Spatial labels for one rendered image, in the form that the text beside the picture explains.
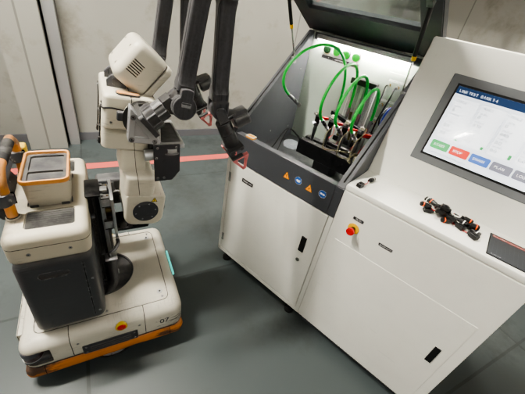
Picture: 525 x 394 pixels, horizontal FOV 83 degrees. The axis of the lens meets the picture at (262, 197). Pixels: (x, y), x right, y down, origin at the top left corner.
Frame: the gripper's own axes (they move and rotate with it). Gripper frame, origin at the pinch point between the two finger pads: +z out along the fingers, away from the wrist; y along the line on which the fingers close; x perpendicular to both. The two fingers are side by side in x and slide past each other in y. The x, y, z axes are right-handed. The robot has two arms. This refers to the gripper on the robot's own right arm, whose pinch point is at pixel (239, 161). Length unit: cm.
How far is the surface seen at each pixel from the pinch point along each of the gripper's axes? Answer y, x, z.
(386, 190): -31, -49, 27
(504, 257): -75, -59, 31
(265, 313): -13, 23, 100
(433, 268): -63, -43, 40
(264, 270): 4, 11, 85
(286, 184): 3.2, -18.0, 28.9
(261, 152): 20.6, -15.9, 17.4
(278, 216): 3.2, -9.0, 46.8
